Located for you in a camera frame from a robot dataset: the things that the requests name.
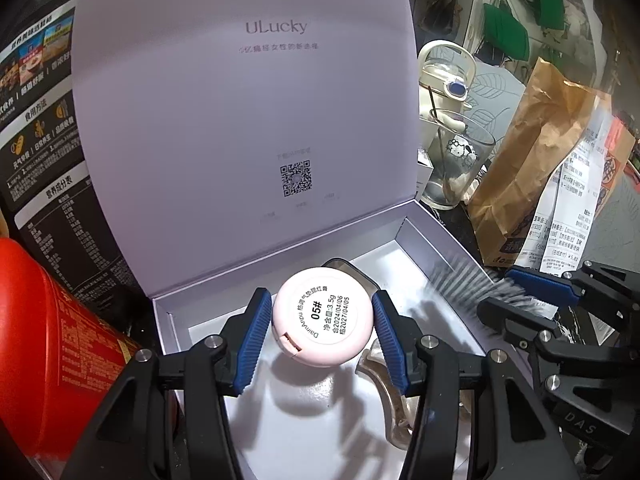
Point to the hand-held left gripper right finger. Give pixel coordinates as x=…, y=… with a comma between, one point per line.
x=392, y=345

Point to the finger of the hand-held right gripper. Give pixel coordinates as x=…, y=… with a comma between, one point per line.
x=540, y=281
x=505, y=316

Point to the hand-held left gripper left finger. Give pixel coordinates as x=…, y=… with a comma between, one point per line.
x=255, y=340

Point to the pearly wavy hair clip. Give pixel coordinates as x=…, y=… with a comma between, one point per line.
x=370, y=362

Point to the pink round compact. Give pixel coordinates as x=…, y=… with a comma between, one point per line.
x=320, y=315

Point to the lavender gift box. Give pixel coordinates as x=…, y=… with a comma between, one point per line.
x=225, y=110

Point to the narrow white receipt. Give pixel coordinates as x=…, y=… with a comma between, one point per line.
x=537, y=230

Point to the brown paper bag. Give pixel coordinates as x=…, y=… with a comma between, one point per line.
x=510, y=170

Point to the wide white receipt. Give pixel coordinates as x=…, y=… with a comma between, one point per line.
x=595, y=170

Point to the glass cup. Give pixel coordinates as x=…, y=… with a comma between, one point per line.
x=450, y=165

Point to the small white box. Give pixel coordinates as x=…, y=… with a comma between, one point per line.
x=422, y=175

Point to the metal stirrer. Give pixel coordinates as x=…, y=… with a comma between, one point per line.
x=439, y=140

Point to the pale blue covered chair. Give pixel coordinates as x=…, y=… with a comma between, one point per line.
x=497, y=95

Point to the red canister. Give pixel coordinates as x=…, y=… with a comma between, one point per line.
x=60, y=350

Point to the cream water bottle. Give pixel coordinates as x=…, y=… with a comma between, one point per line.
x=440, y=70

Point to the green tote bag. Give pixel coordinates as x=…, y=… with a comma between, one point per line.
x=507, y=35
x=552, y=0

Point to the black printed pouch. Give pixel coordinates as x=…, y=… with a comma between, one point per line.
x=45, y=160

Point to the black handbag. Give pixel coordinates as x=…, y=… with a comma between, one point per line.
x=442, y=5

